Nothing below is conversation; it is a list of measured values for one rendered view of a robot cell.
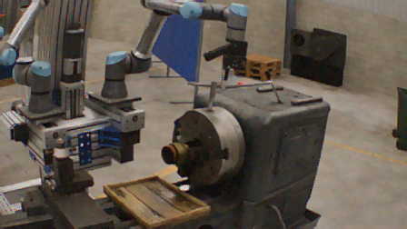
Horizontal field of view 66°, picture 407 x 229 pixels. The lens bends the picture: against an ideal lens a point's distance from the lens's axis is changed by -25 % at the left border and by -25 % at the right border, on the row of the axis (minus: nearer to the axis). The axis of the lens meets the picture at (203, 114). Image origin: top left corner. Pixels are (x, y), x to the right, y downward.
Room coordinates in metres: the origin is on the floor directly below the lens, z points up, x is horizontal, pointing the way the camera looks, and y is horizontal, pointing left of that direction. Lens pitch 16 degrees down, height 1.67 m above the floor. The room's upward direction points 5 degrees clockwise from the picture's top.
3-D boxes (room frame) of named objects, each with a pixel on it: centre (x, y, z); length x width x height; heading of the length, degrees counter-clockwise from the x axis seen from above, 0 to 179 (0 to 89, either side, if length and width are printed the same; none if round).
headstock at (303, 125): (1.87, -0.30, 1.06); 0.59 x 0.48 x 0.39; 132
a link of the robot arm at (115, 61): (1.99, 0.47, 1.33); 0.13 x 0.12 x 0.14; 132
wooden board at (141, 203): (1.41, 0.17, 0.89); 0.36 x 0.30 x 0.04; 42
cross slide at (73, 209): (1.16, 0.47, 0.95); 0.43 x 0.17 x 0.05; 42
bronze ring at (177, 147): (1.49, 0.09, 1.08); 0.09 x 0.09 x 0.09; 43
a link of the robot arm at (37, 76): (1.61, 0.80, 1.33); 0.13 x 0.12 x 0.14; 70
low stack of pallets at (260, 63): (9.69, -1.22, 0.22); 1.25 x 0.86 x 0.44; 150
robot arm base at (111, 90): (1.99, 0.47, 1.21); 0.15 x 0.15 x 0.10
